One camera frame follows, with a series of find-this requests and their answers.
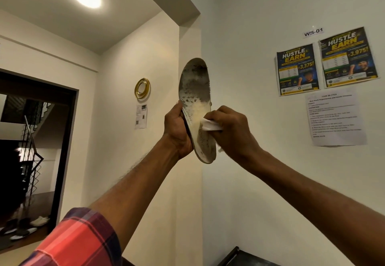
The blue yellow poster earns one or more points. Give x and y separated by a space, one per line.
347 58
297 70

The black shelf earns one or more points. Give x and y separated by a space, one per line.
246 259

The white shoe insole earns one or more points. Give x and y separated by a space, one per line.
195 88

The small white label sign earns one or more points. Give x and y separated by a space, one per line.
313 32

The person's right forearm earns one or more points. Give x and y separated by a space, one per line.
315 211

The person's left forearm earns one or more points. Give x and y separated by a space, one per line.
135 190

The red plaid shirt sleeve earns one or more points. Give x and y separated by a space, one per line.
78 238

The person's right fingers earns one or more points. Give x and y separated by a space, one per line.
219 112

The black shoe with white sole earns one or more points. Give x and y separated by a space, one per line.
9 228
23 232

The white wiping cloth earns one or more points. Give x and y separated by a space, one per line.
210 125

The person's left thumb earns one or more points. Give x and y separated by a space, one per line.
178 109

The white printed instruction sheet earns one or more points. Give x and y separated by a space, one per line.
335 118

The metal stair railing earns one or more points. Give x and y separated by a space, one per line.
31 154

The dark door frame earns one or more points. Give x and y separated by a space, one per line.
64 154

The person's right hand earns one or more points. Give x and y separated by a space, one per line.
237 136

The small white paper notice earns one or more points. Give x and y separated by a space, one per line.
140 116

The person's left hand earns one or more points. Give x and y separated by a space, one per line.
176 136

